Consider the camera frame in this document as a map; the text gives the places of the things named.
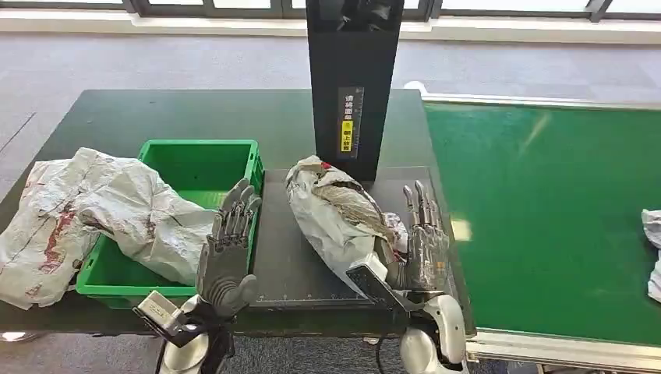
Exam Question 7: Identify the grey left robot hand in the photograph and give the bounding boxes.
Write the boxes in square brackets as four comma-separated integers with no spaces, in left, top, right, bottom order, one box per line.
[196,178,263,317]

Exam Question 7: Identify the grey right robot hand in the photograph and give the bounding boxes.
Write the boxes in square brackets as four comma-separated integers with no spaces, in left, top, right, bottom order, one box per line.
[387,180,451,293]

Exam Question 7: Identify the white parcel bag grey print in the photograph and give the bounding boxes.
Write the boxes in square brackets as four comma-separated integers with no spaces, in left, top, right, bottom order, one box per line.
[285,154,410,299]

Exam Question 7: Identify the white parcel bag red print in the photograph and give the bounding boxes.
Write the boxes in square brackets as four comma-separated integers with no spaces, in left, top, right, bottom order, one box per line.
[641,209,661,305]

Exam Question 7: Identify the green plastic crate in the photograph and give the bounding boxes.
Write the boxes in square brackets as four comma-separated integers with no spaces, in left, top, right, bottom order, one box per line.
[76,139,265,311]

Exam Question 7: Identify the green conveyor belt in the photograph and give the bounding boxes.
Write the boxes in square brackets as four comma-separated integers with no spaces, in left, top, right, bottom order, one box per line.
[423,101,661,347]

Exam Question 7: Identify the black and yellow label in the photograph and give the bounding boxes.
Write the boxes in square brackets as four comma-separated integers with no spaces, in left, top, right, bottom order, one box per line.
[338,86,365,160]

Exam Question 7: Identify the black scanner tower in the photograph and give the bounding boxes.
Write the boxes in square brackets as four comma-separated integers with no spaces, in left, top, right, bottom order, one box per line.
[306,0,405,182]

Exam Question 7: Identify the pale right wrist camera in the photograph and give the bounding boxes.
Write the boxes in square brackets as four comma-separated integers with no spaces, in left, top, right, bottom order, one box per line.
[345,254,415,314]

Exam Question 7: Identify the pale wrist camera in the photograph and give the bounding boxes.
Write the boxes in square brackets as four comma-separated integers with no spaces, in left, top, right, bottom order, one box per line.
[133,290,190,348]
[345,254,415,314]

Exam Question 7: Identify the dark scanner base plate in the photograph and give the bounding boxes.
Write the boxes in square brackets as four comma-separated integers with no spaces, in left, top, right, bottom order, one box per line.
[249,166,463,311]

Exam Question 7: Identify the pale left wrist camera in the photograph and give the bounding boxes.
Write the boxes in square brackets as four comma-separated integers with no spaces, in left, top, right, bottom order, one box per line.
[133,290,190,348]

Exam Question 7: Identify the white conveyor frame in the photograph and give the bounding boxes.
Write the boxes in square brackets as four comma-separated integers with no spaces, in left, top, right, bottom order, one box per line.
[402,80,661,374]

